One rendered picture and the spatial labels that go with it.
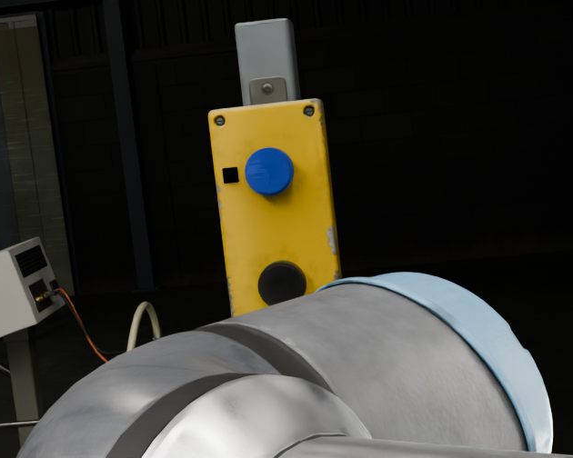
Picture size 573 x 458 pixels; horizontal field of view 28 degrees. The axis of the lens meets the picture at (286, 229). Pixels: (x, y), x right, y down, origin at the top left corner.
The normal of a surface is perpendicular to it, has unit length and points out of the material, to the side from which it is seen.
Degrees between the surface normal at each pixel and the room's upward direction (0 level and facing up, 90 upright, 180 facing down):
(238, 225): 90
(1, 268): 90
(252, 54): 90
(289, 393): 42
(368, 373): 48
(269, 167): 90
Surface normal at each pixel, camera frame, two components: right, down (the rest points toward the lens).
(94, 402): -0.52, -0.81
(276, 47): -0.11, 0.12
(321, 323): 0.16, -0.93
